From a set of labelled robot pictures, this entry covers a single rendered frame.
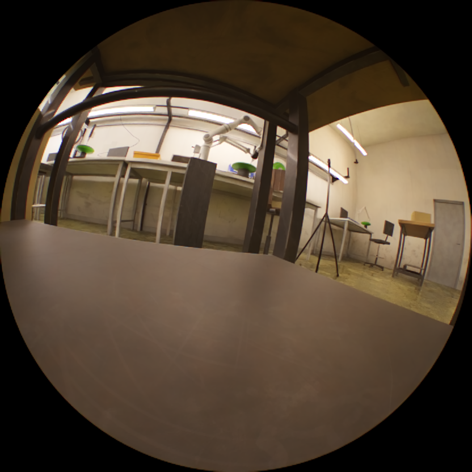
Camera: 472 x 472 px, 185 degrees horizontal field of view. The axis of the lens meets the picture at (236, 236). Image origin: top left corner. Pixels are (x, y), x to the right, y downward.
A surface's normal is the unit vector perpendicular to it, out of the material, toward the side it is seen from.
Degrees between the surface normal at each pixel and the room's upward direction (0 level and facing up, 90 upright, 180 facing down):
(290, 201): 90
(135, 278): 0
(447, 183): 90
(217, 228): 90
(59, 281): 0
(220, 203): 90
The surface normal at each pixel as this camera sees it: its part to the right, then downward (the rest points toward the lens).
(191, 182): 0.43, 0.14
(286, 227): -0.91, -0.13
